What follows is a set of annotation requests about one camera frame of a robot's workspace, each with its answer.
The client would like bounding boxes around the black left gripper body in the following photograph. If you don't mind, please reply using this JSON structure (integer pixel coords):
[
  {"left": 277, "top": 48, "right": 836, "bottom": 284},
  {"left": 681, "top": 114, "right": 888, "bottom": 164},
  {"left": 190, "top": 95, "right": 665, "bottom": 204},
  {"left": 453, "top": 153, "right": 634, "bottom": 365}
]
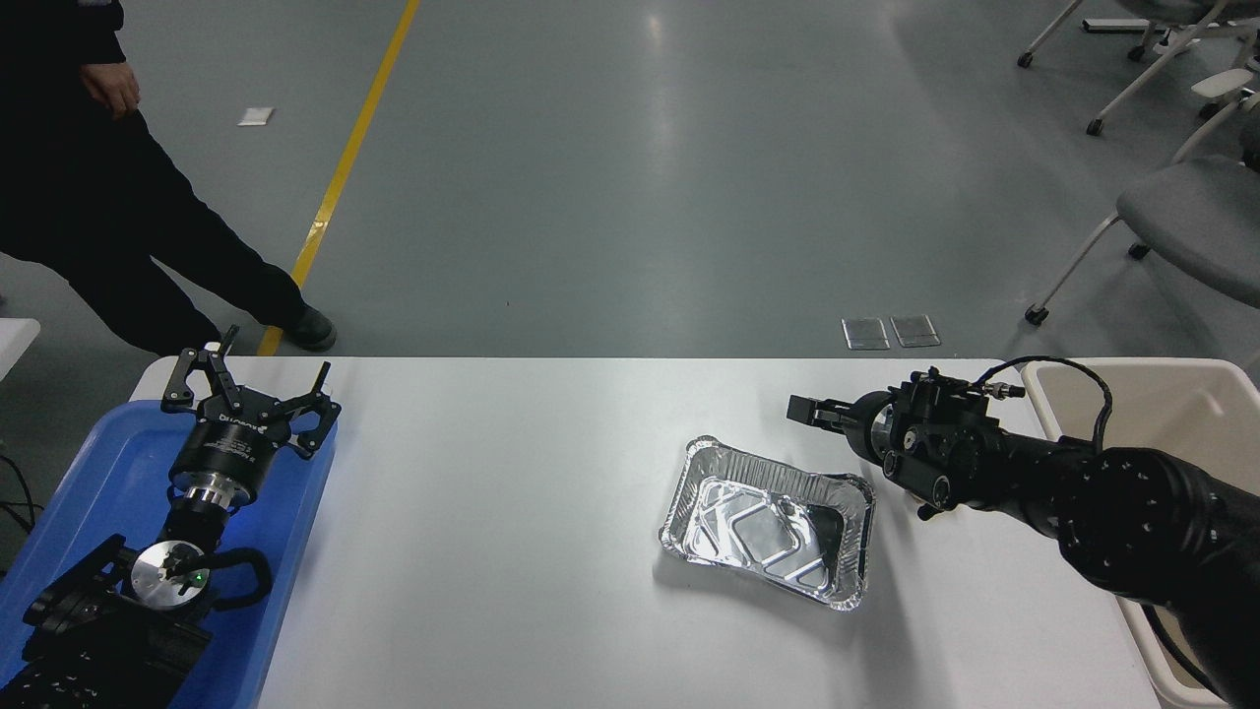
[{"left": 169, "top": 389, "right": 296, "bottom": 491}]

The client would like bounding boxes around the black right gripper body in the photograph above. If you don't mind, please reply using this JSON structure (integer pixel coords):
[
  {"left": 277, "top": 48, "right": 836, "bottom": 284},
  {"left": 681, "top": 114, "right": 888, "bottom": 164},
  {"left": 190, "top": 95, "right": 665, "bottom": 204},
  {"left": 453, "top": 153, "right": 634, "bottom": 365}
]
[{"left": 844, "top": 390, "right": 896, "bottom": 465}]

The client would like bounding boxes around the silver foil tray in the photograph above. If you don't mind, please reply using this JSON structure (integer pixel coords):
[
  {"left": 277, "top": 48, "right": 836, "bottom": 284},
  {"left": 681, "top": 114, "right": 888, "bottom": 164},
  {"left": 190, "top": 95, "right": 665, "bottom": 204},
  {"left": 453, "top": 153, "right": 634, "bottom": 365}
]
[{"left": 658, "top": 436, "right": 877, "bottom": 613}]

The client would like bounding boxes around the person's hand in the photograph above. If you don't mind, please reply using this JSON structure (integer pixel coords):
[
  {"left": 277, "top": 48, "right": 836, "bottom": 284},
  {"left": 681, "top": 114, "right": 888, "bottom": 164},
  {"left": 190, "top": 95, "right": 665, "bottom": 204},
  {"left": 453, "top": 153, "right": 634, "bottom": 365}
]
[{"left": 79, "top": 61, "right": 142, "bottom": 121}]

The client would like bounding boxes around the blue plastic tray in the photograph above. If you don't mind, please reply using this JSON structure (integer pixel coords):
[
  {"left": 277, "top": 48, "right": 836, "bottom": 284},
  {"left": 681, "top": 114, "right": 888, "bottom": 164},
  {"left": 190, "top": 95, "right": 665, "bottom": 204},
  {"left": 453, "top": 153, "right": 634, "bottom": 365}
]
[{"left": 0, "top": 399, "right": 339, "bottom": 709}]

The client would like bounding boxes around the small white side table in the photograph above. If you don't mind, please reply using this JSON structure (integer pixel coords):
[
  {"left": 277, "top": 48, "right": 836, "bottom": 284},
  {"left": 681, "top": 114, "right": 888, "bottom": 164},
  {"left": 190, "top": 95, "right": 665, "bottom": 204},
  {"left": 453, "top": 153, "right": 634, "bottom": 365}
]
[{"left": 0, "top": 318, "right": 42, "bottom": 381}]

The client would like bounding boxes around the person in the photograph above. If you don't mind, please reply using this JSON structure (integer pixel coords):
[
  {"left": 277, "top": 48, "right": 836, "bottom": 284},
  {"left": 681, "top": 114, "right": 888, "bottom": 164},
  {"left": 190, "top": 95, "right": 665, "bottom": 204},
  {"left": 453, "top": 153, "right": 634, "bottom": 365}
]
[{"left": 0, "top": 0, "right": 338, "bottom": 357}]

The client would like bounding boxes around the large pale bin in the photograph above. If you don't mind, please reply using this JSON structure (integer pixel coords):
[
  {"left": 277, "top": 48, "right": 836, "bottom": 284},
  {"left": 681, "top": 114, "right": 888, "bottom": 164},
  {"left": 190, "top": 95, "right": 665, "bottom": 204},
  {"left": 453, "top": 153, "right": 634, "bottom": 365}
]
[{"left": 1021, "top": 357, "right": 1260, "bottom": 709}]

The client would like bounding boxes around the grey seat office chair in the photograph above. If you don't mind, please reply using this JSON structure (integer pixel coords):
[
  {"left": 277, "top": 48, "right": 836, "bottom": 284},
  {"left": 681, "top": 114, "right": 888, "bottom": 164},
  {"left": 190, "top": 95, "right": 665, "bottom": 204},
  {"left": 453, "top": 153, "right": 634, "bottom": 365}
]
[{"left": 1024, "top": 67, "right": 1260, "bottom": 327}]

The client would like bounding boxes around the thin black cable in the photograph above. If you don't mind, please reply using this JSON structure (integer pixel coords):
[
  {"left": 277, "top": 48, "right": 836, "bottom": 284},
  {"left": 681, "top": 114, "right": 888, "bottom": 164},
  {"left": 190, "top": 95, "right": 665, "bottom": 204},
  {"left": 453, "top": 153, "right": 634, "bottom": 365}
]
[{"left": 0, "top": 453, "right": 45, "bottom": 539}]

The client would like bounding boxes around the white frame office chair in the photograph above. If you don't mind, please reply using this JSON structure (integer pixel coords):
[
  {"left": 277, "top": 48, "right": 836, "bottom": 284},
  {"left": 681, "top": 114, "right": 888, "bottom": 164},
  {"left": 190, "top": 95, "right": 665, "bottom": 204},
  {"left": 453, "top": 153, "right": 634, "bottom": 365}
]
[{"left": 1017, "top": 0, "right": 1260, "bottom": 137}]

